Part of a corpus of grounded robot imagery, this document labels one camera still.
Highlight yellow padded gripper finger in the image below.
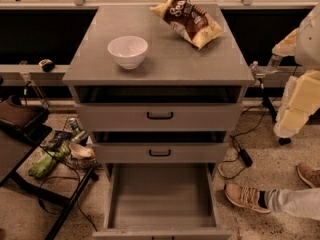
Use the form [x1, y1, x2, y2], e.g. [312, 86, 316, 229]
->
[274, 70, 320, 138]
[272, 29, 298, 57]

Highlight brown chip bag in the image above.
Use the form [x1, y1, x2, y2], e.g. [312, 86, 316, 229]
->
[150, 0, 223, 49]

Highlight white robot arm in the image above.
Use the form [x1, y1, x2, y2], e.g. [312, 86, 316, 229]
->
[272, 4, 320, 138]

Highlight grey drawer cabinet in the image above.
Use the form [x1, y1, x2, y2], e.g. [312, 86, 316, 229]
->
[61, 4, 255, 240]

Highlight bottom grey drawer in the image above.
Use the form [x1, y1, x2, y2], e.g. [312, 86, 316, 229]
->
[92, 163, 231, 240]

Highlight grey drawer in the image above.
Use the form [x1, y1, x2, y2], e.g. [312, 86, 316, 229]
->
[93, 143, 228, 163]
[92, 163, 231, 240]
[75, 103, 243, 132]

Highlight middle grey drawer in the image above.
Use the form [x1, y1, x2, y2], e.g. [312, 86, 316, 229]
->
[93, 143, 228, 163]

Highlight top grey drawer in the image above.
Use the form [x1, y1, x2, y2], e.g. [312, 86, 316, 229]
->
[75, 103, 243, 132]

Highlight green snack bag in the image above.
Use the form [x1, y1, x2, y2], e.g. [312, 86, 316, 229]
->
[28, 141, 71, 179]

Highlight clear water bottle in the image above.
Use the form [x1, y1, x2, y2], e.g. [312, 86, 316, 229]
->
[266, 54, 283, 74]

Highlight black tripod stand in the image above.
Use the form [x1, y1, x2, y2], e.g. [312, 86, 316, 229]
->
[249, 61, 293, 146]

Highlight tan right shoe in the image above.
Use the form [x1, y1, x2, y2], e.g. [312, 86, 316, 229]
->
[297, 162, 320, 188]

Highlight tan shoe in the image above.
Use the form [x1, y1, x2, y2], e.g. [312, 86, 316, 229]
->
[297, 162, 320, 188]
[224, 183, 270, 214]

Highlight black power adapter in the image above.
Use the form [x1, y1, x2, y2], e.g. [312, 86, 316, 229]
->
[239, 149, 253, 167]

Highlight grey trouser leg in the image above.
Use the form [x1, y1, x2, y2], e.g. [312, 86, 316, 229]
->
[264, 188, 320, 221]

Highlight tan left shoe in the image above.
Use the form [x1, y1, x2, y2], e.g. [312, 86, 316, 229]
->
[224, 183, 270, 214]

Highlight white ceramic bowl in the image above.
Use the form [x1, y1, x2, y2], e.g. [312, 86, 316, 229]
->
[107, 36, 148, 69]

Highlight soda can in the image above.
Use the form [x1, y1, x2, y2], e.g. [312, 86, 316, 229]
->
[67, 117, 80, 132]

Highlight small white bowl on floor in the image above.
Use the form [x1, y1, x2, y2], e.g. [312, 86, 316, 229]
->
[69, 143, 92, 160]

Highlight black yellow tape measure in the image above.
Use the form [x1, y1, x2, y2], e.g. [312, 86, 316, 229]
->
[38, 59, 55, 73]

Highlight black side table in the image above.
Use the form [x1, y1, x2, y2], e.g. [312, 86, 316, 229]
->
[0, 125, 98, 240]

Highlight dark brown tray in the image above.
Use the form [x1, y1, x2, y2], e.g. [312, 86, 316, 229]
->
[0, 95, 49, 133]

